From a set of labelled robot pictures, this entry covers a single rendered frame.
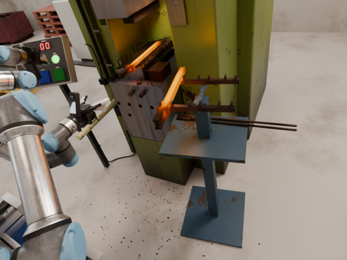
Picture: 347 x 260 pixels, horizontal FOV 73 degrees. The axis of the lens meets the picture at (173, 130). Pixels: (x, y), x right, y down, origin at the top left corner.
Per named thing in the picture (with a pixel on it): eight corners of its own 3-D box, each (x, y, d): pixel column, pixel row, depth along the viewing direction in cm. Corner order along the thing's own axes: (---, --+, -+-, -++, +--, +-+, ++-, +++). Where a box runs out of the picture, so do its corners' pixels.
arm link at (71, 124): (54, 122, 102) (67, 124, 99) (62, 115, 105) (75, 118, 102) (63, 134, 107) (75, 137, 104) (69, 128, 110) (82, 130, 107)
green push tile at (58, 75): (65, 79, 145) (63, 67, 144) (54, 81, 146) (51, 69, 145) (67, 80, 147) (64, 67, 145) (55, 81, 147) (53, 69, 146)
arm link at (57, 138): (45, 152, 101) (34, 138, 95) (63, 135, 108) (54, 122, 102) (57, 156, 97) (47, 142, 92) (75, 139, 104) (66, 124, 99)
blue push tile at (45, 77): (50, 82, 146) (47, 70, 145) (39, 83, 147) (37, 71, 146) (52, 82, 148) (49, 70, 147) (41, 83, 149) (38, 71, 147)
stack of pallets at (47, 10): (100, 34, 557) (88, -1, 508) (78, 47, 512) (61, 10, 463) (71, 34, 608) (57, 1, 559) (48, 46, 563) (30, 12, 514)
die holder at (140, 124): (175, 144, 158) (161, 87, 129) (129, 135, 174) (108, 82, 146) (203, 98, 194) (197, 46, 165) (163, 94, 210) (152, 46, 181)
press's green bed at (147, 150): (185, 186, 188) (175, 145, 158) (145, 175, 204) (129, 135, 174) (207, 139, 224) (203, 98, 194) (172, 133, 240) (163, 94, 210)
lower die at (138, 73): (145, 80, 139) (141, 67, 134) (118, 78, 148) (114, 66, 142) (174, 50, 166) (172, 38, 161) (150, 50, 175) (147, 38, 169)
